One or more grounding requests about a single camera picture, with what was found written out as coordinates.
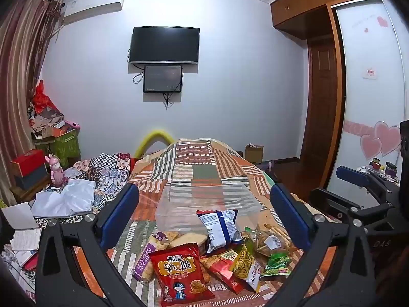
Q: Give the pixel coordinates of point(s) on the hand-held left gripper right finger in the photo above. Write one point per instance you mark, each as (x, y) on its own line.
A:
(287, 210)

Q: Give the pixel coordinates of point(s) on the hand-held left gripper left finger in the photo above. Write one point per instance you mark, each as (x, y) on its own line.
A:
(119, 210)

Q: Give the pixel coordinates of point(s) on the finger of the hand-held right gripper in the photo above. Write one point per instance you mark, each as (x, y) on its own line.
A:
(351, 176)
(329, 200)

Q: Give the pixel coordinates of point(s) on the clear fried pastry packet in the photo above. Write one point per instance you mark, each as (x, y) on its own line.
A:
(265, 239)

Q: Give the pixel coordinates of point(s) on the purple and yellow snack packet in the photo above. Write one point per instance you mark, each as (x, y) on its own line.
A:
(143, 259)

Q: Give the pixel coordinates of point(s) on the clear packet of bread slices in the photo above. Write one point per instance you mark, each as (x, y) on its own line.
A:
(188, 239)

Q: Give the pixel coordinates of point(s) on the clear plastic container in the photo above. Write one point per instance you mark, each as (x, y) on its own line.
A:
(207, 201)

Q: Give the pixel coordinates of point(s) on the red cartoon snack packet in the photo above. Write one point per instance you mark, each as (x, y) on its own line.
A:
(179, 271)

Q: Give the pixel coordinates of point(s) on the white cabinet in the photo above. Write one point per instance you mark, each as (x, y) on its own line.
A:
(364, 170)

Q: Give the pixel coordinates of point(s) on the dark jar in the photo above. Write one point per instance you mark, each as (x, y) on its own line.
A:
(390, 169)

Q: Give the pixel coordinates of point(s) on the checkered patterned quilt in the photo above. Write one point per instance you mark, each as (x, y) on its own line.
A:
(105, 172)

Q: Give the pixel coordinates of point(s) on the green pea snack packet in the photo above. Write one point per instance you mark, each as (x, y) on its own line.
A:
(275, 264)

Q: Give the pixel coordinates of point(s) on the white crumpled cloth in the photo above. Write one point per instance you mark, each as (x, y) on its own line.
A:
(64, 198)

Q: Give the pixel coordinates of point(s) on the small cardboard box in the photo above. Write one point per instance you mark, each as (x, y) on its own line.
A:
(254, 153)

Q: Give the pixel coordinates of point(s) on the yellow stick snack packet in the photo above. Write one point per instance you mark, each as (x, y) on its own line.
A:
(244, 262)

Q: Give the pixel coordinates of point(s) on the blue and white snack packet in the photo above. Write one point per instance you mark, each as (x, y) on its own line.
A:
(218, 230)

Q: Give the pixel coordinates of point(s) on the pink rabbit figurine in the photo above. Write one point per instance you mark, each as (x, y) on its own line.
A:
(57, 172)

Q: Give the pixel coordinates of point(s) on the white sliding wardrobe door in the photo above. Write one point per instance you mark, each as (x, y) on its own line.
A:
(367, 102)

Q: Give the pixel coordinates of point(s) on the brown wooden door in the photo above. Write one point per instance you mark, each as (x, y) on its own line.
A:
(321, 102)

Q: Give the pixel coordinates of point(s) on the yellow foam tube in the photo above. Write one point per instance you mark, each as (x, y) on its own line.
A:
(153, 136)

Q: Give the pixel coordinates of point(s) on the green patterned box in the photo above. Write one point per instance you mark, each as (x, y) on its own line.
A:
(64, 147)

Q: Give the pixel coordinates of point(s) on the red and orange snack packet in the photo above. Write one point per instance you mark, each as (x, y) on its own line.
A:
(220, 270)

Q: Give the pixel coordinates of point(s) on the dark grey box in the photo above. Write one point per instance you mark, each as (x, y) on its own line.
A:
(32, 177)

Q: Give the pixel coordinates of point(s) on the open white notebook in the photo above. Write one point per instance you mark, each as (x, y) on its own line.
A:
(22, 224)

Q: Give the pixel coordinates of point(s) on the red gift box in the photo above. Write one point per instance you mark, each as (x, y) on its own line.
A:
(27, 161)

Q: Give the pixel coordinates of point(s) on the white door label sticker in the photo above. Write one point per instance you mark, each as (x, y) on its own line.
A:
(370, 73)

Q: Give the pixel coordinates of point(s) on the red plastic bag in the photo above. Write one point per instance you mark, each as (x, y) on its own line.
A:
(41, 99)

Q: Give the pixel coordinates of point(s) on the striped brown curtain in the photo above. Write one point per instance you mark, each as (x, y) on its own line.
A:
(19, 70)

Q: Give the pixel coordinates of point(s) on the white air conditioner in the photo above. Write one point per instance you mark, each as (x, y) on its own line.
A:
(92, 10)

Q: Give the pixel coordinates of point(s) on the small black wall monitor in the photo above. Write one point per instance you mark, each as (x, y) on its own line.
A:
(163, 78)

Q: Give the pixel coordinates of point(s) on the black wall television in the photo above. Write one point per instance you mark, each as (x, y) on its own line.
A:
(164, 44)

